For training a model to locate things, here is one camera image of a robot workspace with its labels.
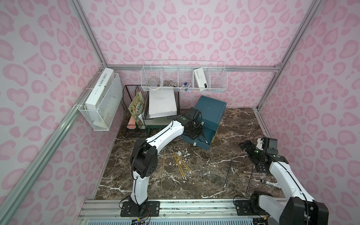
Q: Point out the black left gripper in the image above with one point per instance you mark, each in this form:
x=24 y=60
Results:
x=196 y=131

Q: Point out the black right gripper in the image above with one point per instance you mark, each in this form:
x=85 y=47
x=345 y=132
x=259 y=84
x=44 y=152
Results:
x=248 y=147

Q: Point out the black pencils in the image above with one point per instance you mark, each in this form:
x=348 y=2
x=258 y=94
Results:
x=202 y=138

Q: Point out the teal drawer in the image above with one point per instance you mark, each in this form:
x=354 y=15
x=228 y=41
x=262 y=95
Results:
x=209 y=134

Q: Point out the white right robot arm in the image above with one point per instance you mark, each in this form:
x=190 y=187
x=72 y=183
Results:
x=300 y=207

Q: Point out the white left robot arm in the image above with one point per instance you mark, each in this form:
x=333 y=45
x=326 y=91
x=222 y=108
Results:
x=144 y=157

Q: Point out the teal drawer cabinet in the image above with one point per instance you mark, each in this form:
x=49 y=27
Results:
x=212 y=111

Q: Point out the lone black pencil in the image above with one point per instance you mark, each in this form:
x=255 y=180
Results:
x=250 y=179

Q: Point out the black marker pen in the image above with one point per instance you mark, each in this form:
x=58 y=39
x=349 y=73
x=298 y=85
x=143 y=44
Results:
x=276 y=185

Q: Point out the white paper stack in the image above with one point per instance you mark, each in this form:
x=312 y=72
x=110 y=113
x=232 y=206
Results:
x=162 y=104

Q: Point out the black pencil group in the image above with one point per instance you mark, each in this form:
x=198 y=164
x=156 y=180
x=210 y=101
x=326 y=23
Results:
x=228 y=173

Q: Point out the yellow pencil bundle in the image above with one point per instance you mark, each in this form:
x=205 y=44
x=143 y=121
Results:
x=178 y=162

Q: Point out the white small box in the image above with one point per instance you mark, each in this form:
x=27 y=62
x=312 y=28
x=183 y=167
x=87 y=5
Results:
x=200 y=78

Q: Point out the colorful picture book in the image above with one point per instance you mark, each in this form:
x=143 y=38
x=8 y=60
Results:
x=136 y=108

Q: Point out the white book box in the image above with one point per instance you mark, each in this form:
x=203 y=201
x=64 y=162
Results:
x=100 y=89

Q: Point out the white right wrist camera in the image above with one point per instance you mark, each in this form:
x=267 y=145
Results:
x=259 y=144

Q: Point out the green stool frame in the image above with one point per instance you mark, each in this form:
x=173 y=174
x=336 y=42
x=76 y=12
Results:
x=152 y=128

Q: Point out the white wire wall basket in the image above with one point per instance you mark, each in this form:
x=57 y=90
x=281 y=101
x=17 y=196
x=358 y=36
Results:
x=170 y=75

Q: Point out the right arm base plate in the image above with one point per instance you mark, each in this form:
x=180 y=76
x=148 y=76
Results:
x=245 y=208

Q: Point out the white wire side basket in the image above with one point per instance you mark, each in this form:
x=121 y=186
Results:
x=101 y=119

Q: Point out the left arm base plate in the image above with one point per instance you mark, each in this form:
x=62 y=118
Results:
x=131 y=209

